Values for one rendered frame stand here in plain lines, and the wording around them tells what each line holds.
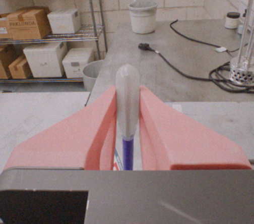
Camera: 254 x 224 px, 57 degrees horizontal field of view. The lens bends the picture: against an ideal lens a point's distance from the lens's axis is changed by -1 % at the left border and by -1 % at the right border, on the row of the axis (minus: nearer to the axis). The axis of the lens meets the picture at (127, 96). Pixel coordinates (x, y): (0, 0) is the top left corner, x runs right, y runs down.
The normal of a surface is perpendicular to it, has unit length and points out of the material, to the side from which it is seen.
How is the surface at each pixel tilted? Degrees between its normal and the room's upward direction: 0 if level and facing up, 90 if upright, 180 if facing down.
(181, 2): 90
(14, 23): 89
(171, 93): 0
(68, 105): 0
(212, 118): 0
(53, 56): 92
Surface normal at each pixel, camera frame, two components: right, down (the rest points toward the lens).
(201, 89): -0.07, -0.82
